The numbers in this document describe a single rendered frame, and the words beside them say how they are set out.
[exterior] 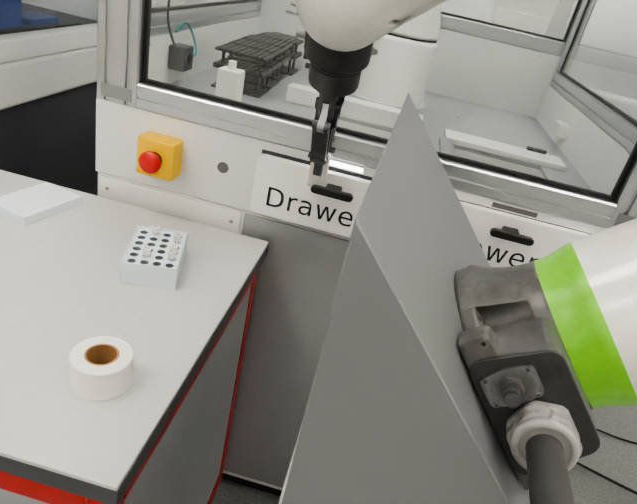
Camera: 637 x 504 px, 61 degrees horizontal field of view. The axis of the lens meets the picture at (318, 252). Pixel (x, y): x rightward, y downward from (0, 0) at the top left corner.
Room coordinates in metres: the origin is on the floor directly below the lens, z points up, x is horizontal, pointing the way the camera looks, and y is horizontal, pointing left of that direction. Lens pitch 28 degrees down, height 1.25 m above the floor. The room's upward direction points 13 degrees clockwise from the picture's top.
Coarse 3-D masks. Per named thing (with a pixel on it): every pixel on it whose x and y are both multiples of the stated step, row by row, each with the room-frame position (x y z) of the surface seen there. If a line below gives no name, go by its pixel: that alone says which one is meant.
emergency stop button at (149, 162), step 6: (144, 156) 0.89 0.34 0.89; (150, 156) 0.89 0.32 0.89; (156, 156) 0.90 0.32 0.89; (138, 162) 0.90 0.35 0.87; (144, 162) 0.89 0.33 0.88; (150, 162) 0.89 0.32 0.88; (156, 162) 0.89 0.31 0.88; (144, 168) 0.89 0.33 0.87; (150, 168) 0.89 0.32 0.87; (156, 168) 0.89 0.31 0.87
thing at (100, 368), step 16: (80, 352) 0.48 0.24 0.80; (96, 352) 0.49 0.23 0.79; (112, 352) 0.50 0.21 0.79; (128, 352) 0.49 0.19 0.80; (80, 368) 0.45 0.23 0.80; (96, 368) 0.46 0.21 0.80; (112, 368) 0.46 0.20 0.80; (128, 368) 0.48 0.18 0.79; (80, 384) 0.45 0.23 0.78; (96, 384) 0.45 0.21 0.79; (112, 384) 0.46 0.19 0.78; (128, 384) 0.48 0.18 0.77; (96, 400) 0.45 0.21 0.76
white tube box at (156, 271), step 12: (144, 228) 0.80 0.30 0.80; (132, 240) 0.75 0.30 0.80; (144, 240) 0.77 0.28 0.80; (156, 240) 0.78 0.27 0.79; (168, 240) 0.79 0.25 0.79; (132, 252) 0.72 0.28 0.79; (156, 252) 0.74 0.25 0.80; (180, 252) 0.75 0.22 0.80; (120, 264) 0.68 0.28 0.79; (132, 264) 0.69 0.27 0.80; (144, 264) 0.70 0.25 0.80; (156, 264) 0.71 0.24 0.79; (168, 264) 0.71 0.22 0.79; (180, 264) 0.74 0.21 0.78; (120, 276) 0.68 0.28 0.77; (132, 276) 0.69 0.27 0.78; (144, 276) 0.69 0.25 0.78; (156, 276) 0.69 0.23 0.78; (168, 276) 0.70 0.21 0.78; (168, 288) 0.70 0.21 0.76
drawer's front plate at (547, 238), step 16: (464, 208) 0.90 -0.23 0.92; (480, 208) 0.91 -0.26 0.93; (480, 224) 0.90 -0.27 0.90; (496, 224) 0.90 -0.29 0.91; (512, 224) 0.90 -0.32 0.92; (528, 224) 0.89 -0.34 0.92; (544, 224) 0.90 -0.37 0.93; (480, 240) 0.90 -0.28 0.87; (496, 240) 0.90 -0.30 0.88; (544, 240) 0.89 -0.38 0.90; (560, 240) 0.89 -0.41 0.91; (496, 256) 0.90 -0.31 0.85; (528, 256) 0.89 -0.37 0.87; (544, 256) 0.89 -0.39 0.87
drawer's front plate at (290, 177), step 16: (272, 160) 0.91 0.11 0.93; (288, 160) 0.92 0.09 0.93; (256, 176) 0.92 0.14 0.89; (272, 176) 0.91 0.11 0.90; (288, 176) 0.91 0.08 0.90; (304, 176) 0.91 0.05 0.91; (336, 176) 0.91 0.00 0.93; (352, 176) 0.92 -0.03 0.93; (256, 192) 0.92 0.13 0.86; (272, 192) 0.91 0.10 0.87; (288, 192) 0.91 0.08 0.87; (304, 192) 0.91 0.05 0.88; (352, 192) 0.90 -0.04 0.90; (256, 208) 0.92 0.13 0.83; (272, 208) 0.91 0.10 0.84; (304, 208) 0.91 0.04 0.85; (320, 208) 0.91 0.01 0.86; (336, 208) 0.90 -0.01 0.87; (352, 208) 0.90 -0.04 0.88; (304, 224) 0.91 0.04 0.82; (320, 224) 0.91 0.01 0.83; (336, 224) 0.90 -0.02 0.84; (352, 224) 0.90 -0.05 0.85
